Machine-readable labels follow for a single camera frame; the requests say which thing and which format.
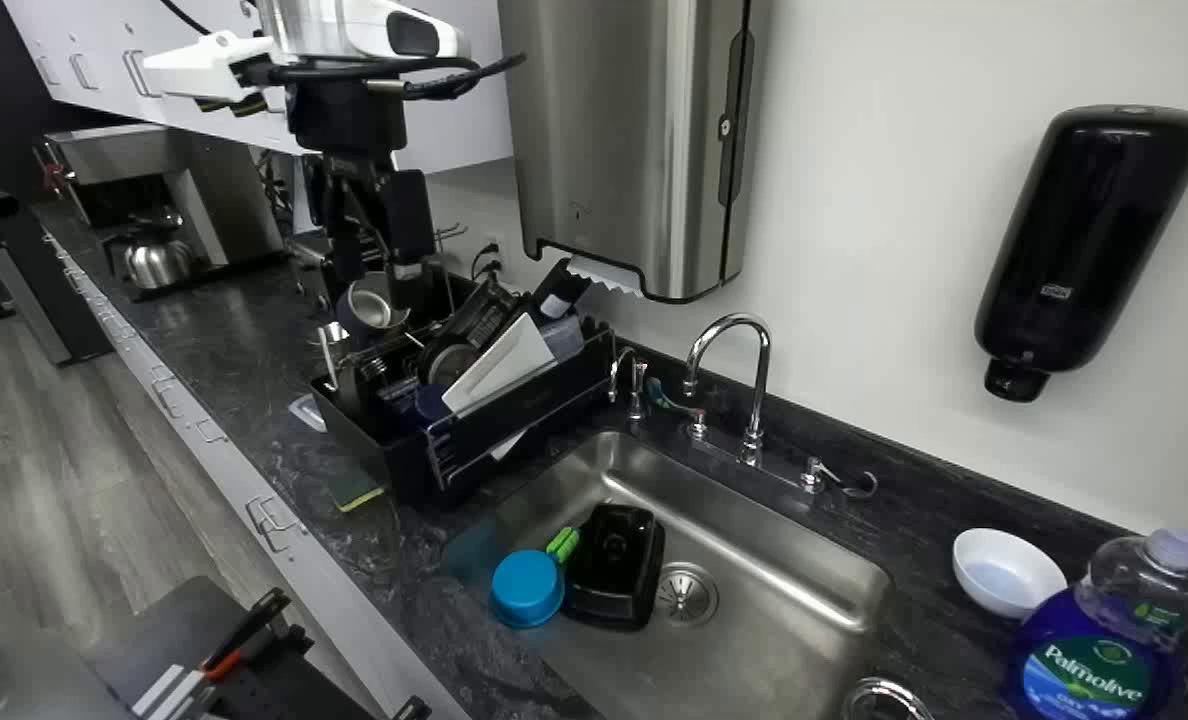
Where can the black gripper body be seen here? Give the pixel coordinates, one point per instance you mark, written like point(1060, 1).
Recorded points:
point(345, 117)

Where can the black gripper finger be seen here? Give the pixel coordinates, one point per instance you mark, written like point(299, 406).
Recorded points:
point(404, 220)
point(342, 220)

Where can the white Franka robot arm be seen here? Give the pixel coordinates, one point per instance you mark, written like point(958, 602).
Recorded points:
point(339, 24)

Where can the black dish drying rack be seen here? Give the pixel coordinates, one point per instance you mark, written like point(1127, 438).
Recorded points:
point(484, 446)

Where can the dark mug grey rim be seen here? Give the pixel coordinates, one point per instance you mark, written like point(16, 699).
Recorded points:
point(373, 304)

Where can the steel coffee maker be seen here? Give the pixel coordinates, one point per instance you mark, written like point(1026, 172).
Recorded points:
point(219, 184)

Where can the white square plate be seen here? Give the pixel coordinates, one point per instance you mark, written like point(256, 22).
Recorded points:
point(498, 366)

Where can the steel coffee carafe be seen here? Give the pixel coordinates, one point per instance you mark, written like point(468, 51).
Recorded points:
point(154, 263)

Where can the stainless paper towel dispenser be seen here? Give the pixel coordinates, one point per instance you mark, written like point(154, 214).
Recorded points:
point(616, 134)

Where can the green yellow sponge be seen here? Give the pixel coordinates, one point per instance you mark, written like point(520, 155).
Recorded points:
point(359, 489)

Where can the small chrome tap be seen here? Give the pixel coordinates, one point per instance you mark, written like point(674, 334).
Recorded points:
point(635, 387)

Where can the chrome gooseneck faucet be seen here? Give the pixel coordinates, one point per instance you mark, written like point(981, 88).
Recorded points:
point(756, 400)

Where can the steel sink drain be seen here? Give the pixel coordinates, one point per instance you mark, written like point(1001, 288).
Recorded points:
point(689, 594)

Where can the stainless steel sink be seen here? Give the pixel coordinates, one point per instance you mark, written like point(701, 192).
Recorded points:
point(777, 625)

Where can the round steel sink strainer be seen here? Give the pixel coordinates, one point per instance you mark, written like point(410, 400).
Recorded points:
point(885, 701)

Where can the small white bowl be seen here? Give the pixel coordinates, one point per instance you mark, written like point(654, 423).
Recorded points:
point(1006, 574)

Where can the blue dish soap bottle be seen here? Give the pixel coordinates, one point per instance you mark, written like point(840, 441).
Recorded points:
point(1096, 665)

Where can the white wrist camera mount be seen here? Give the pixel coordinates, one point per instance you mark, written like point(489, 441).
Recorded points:
point(204, 64)

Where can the black wall soap dispenser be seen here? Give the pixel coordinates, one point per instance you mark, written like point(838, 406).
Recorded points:
point(1087, 240)

